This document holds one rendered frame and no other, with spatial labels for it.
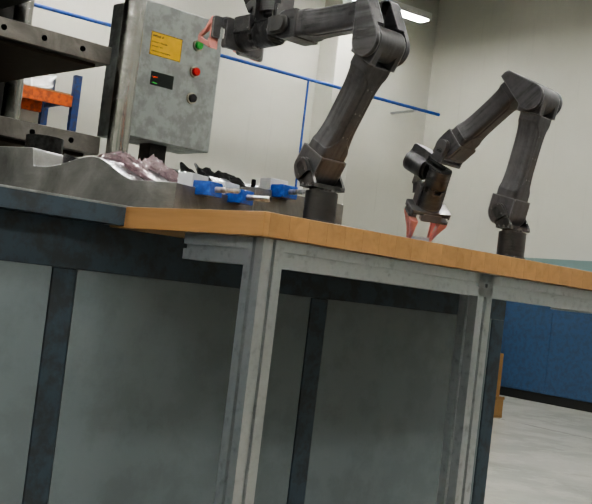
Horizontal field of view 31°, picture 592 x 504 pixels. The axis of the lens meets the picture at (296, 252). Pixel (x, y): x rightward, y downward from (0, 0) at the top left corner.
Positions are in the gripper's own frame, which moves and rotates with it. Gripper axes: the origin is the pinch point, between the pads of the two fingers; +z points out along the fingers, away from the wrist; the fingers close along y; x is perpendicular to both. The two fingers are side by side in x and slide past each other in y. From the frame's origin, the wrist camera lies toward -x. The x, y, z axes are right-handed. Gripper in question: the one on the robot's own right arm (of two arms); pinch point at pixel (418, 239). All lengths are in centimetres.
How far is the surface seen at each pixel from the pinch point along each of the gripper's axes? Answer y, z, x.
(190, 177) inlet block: 65, -26, 40
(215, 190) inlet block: 60, -25, 43
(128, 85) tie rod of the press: 73, -9, -52
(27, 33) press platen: 101, -19, -51
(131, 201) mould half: 76, -19, 41
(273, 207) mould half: 44, -14, 24
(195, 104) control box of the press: 51, 2, -76
